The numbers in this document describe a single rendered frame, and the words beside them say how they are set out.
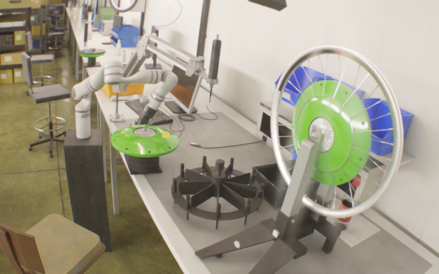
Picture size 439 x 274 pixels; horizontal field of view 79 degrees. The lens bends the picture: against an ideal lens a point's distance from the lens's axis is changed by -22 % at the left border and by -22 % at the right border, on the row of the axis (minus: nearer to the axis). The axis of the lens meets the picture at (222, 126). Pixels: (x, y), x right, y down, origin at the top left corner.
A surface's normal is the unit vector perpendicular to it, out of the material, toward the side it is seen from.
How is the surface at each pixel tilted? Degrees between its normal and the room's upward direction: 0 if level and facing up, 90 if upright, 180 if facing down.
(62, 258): 0
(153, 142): 14
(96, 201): 90
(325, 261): 0
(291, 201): 87
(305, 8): 90
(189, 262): 0
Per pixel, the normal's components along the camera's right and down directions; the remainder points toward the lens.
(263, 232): -0.15, -0.84
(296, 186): -0.84, 0.05
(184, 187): 0.18, 0.42
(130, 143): -0.01, -0.75
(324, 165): -0.79, 0.34
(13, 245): -0.22, 0.33
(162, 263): 0.12, -0.92
